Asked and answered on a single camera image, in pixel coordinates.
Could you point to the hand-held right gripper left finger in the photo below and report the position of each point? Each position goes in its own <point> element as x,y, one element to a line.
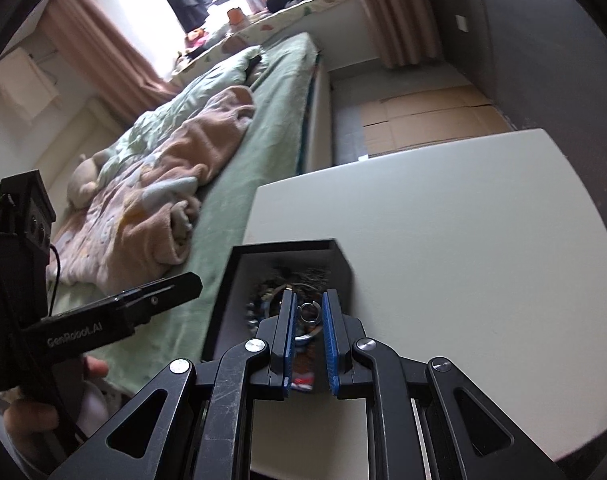
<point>289,330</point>

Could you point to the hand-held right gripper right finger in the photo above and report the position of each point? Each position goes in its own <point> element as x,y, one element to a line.
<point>329,340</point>

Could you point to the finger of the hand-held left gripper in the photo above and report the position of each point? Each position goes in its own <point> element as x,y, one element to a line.
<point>173,287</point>

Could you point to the black jewelry box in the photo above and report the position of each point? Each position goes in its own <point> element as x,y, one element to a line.
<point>283,246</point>

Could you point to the person's left hand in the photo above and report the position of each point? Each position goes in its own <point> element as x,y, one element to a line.
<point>28,425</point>

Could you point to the beige plush toy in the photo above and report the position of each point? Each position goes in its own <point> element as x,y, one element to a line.
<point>81,180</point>

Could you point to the pink blanket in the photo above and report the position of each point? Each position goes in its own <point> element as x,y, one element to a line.
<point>193,135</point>

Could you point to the bed with green sheet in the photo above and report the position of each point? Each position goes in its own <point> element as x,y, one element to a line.
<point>263,160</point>

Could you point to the light green patterned quilt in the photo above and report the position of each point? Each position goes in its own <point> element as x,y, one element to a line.
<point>183,95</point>

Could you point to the brown curtain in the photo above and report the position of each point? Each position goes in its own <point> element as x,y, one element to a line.
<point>98,40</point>
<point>393,10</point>

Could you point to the flattened cardboard sheets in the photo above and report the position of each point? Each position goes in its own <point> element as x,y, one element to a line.
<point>433,120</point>

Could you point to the small pink toy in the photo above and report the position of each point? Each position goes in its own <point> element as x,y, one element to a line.
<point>197,37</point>

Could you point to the orange cup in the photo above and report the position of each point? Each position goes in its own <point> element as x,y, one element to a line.
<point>235,16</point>

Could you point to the floral window seat cushion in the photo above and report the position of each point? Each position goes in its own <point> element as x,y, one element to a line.
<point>293,12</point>

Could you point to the white wall socket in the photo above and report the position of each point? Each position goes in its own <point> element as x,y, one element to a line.
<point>462,23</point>

